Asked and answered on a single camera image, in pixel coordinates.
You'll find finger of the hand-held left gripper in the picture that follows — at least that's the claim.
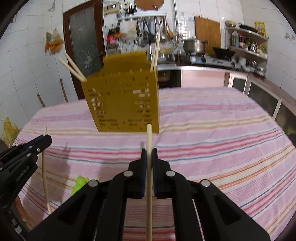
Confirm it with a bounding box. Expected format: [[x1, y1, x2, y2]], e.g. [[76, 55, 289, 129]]
[[0, 136, 47, 160], [0, 136, 52, 172]]

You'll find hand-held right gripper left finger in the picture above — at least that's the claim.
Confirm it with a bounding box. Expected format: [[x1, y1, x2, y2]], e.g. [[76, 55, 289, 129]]
[[28, 148, 148, 241]]

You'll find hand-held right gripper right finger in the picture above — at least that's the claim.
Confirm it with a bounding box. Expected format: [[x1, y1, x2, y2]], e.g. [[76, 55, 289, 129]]
[[152, 148, 271, 241]]

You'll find wooden chopstick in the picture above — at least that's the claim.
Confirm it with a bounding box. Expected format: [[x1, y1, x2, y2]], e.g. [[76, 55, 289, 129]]
[[64, 51, 87, 80], [42, 127, 52, 214], [146, 124, 153, 241], [153, 31, 161, 71]]

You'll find green plastic utensil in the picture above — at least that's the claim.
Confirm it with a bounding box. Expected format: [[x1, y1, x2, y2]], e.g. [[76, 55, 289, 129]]
[[70, 175, 89, 198]]

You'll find wooden chopsticks pair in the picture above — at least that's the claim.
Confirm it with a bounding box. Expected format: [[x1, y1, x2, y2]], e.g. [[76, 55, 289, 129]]
[[59, 58, 87, 82]]

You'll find yellow perforated utensil holder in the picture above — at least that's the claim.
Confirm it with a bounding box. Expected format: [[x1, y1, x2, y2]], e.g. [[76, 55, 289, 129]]
[[81, 51, 160, 134]]

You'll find row of hanging kitchen utensils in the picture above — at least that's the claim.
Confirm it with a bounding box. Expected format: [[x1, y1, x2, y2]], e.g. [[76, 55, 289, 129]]
[[134, 16, 181, 47]]

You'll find yellow plastic bag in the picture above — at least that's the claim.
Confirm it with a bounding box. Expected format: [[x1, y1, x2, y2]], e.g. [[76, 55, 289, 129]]
[[3, 117, 20, 145]]

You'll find long wooden stick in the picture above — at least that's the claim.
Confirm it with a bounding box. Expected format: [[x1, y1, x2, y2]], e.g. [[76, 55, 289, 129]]
[[60, 78, 69, 103]]

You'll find pink striped tablecloth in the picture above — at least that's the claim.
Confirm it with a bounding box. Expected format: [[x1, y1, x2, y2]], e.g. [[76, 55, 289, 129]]
[[13, 87, 296, 241]]

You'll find orange plastic bag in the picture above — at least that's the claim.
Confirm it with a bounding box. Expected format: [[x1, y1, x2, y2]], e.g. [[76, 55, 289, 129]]
[[45, 29, 65, 54]]

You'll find brown door with frosted glass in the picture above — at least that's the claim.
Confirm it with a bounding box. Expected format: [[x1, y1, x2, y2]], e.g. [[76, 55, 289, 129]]
[[62, 0, 107, 100]]

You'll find steel gas stove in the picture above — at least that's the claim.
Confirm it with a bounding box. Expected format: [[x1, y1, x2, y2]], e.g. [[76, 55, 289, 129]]
[[190, 55, 242, 70]]

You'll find steel cooking pot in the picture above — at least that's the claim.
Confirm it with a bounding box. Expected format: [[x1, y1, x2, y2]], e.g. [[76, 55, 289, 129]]
[[183, 39, 208, 54]]

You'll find white hanging cloth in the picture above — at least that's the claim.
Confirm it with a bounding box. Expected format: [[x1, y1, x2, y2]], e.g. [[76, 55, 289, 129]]
[[119, 20, 137, 37]]

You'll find black wok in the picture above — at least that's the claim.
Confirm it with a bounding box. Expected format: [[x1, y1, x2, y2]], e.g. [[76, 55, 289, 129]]
[[212, 47, 237, 59]]

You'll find stack of white bowls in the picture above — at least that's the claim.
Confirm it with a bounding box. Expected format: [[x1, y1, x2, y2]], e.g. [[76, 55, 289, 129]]
[[238, 57, 250, 72]]

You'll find beige electric control box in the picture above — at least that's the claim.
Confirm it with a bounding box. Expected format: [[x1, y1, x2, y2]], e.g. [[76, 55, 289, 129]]
[[103, 3, 122, 14]]

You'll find wooden cutting board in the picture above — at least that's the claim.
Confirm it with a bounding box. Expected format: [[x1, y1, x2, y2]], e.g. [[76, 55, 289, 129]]
[[194, 16, 222, 56]]

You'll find knife and cutlery holder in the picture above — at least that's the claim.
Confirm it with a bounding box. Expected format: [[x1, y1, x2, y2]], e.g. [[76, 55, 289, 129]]
[[122, 1, 137, 16]]

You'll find white corner shelf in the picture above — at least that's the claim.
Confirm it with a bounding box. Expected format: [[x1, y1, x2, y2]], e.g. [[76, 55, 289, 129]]
[[225, 26, 269, 77]]

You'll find large white oil bottle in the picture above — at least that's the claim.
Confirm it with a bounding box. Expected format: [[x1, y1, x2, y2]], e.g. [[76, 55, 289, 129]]
[[231, 31, 240, 47]]

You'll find round wooden lid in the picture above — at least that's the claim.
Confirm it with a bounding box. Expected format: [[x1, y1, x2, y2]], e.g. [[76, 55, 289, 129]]
[[134, 0, 165, 11]]

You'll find black pan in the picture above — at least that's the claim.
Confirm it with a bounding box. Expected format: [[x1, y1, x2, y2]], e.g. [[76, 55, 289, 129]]
[[238, 22, 259, 33]]

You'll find small wire wall shelf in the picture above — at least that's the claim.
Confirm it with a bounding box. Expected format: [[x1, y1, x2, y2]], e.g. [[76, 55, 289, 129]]
[[105, 29, 122, 50]]

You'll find steel wall rack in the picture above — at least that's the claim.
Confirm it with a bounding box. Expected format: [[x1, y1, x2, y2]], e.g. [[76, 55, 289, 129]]
[[117, 13, 167, 21]]

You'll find yellow wall poster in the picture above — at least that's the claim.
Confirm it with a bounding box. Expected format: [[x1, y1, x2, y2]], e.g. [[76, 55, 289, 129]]
[[254, 21, 267, 38]]

